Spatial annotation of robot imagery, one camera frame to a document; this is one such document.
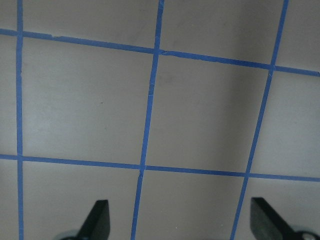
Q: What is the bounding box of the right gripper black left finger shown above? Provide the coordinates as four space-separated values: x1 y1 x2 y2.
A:
75 200 111 240

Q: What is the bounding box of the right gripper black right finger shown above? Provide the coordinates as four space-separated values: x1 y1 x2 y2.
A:
249 197 297 240

